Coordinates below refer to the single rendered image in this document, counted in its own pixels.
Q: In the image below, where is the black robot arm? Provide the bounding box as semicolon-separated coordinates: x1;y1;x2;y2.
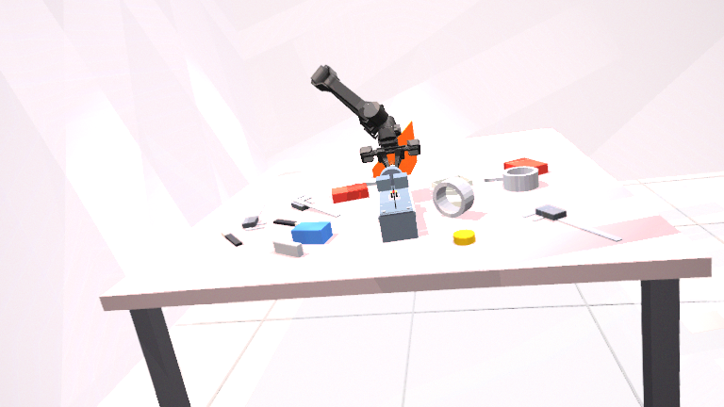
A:
310;65;402;146

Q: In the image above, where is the yellow short cylinder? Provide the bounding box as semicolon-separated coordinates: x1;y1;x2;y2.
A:
452;229;475;246

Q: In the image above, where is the blue block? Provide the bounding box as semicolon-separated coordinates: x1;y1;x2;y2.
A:
291;221;333;245

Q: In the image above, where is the grey hollow cylinder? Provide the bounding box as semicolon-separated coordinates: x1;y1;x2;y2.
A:
502;167;539;192
433;177;474;218

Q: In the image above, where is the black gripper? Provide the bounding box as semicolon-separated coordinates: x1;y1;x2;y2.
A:
359;136;420;168

